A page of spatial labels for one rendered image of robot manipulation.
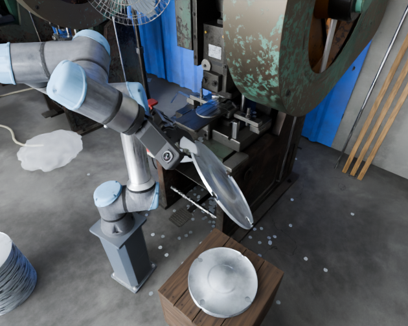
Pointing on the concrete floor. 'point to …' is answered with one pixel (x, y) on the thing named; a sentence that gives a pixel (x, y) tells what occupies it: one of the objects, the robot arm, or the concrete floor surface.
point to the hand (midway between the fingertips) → (195, 156)
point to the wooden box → (270, 277)
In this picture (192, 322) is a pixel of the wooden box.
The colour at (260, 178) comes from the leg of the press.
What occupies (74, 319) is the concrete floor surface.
